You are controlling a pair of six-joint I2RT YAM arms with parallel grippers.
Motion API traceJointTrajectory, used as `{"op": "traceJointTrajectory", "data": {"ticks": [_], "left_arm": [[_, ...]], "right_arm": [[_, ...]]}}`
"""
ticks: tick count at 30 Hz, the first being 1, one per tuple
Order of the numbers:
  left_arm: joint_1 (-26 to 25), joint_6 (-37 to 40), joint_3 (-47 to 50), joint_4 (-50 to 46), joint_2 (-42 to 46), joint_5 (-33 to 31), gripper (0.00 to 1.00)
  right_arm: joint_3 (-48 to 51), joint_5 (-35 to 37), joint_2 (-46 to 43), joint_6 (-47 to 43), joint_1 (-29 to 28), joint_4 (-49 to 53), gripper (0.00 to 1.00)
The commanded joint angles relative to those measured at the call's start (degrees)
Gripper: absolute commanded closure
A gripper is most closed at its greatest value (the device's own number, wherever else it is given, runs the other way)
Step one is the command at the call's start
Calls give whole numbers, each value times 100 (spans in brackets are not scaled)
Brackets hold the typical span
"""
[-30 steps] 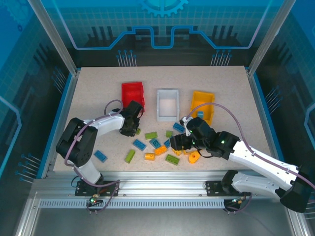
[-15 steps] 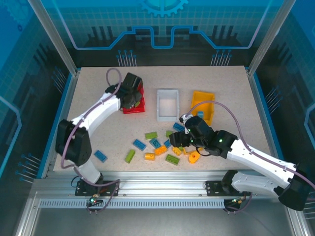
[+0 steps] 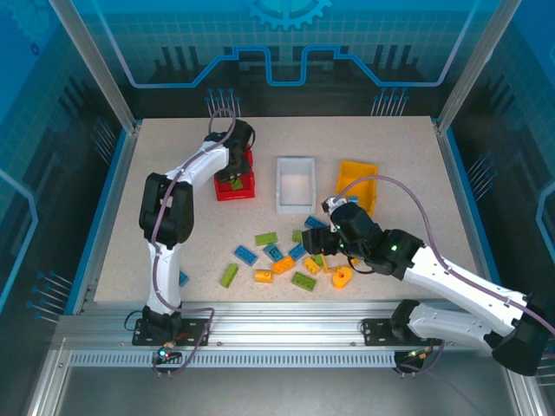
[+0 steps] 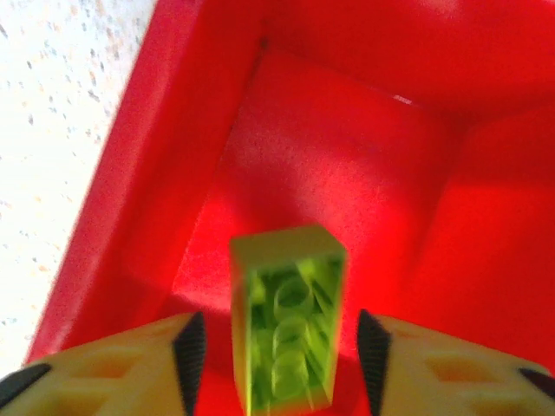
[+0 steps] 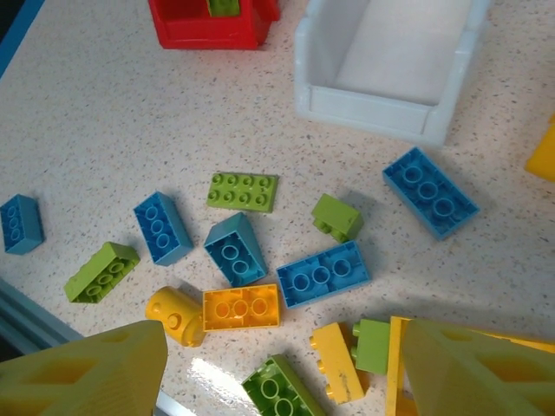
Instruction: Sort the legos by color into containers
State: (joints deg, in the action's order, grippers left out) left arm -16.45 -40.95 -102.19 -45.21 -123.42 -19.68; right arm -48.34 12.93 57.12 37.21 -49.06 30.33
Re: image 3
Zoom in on yellow arched lego piece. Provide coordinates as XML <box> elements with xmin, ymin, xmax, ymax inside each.
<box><xmin>330</xmin><ymin>265</ymin><xmax>354</xmax><ymax>289</ymax></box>

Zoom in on red plastic bin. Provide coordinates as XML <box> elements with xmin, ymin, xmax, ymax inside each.
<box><xmin>213</xmin><ymin>149</ymin><xmax>257</xmax><ymax>203</ymax></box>

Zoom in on orange lego brick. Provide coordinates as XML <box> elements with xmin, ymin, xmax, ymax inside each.
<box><xmin>271</xmin><ymin>256</ymin><xmax>297</xmax><ymax>275</ymax></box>

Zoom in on yellow plastic bin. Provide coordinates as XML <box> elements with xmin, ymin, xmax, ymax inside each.
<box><xmin>334</xmin><ymin>159</ymin><xmax>380</xmax><ymax>217</ymax></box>

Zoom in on white plastic bin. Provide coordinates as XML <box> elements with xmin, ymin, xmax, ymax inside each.
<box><xmin>275</xmin><ymin>156</ymin><xmax>317</xmax><ymax>216</ymax></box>

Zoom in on blue table edge strip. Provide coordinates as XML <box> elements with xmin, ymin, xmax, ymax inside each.
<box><xmin>63</xmin><ymin>128</ymin><xmax>134</xmax><ymax>316</ymax></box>
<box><xmin>445</xmin><ymin>129</ymin><xmax>493</xmax><ymax>265</ymax></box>

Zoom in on small circuit board with LED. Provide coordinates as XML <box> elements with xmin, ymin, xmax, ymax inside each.
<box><xmin>153</xmin><ymin>344</ymin><xmax>184</xmax><ymax>366</ymax></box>
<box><xmin>401</xmin><ymin>348</ymin><xmax>435</xmax><ymax>366</ymax></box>

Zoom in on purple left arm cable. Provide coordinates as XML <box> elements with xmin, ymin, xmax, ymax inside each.
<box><xmin>150</xmin><ymin>107</ymin><xmax>238</xmax><ymax>379</ymax></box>

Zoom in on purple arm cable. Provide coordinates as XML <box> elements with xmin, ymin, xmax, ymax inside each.
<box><xmin>150</xmin><ymin>107</ymin><xmax>238</xmax><ymax>379</ymax></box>
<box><xmin>333</xmin><ymin>175</ymin><xmax>555</xmax><ymax>379</ymax></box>

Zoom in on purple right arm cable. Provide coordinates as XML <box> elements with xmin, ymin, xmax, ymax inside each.
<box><xmin>333</xmin><ymin>175</ymin><xmax>555</xmax><ymax>379</ymax></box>

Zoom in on aluminium table rail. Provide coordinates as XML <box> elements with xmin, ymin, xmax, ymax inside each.
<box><xmin>55</xmin><ymin>301</ymin><xmax>500</xmax><ymax>348</ymax></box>

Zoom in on slotted grey cable duct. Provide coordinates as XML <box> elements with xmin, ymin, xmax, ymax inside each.
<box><xmin>68</xmin><ymin>349</ymin><xmax>398</xmax><ymax>368</ymax></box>

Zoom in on aluminium frame post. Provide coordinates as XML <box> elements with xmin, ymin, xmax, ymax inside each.
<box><xmin>434</xmin><ymin>0</ymin><xmax>524</xmax><ymax>133</ymax></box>
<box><xmin>48</xmin><ymin>0</ymin><xmax>143</xmax><ymax>133</ymax></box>

